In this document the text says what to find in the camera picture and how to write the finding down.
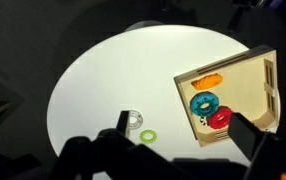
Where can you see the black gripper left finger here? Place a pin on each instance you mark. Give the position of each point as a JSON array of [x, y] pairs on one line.
[[123, 122]]

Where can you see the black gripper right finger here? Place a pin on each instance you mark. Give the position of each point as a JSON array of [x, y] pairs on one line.
[[246, 133]]

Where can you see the wooden tray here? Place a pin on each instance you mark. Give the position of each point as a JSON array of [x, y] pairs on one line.
[[243, 90]]

